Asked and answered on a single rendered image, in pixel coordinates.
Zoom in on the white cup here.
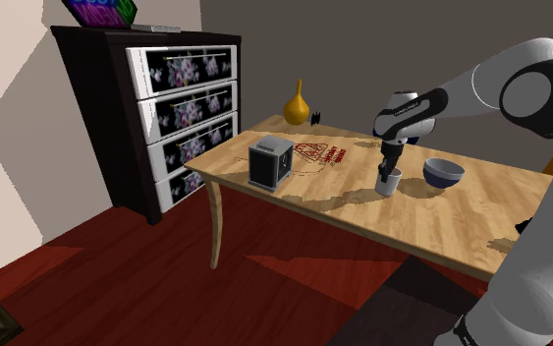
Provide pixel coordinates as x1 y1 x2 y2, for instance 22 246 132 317
374 166 403 198

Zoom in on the blue bowl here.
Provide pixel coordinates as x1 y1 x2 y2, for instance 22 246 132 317
421 157 467 190

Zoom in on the wooden table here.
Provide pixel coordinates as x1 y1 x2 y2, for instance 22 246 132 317
183 114 553 283

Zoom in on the red printed flat sheet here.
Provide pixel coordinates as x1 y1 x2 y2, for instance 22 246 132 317
293 142 348 168

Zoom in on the yellow gourd vase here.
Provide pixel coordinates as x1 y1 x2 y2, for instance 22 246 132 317
283 79 310 127

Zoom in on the grey box appliance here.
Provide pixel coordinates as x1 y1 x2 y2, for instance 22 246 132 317
248 134 296 194

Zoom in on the black floral chest of drawers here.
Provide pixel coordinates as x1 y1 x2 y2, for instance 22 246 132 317
50 25 243 226

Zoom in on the colourful open laptop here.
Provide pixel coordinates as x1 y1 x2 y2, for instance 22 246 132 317
61 0 183 33

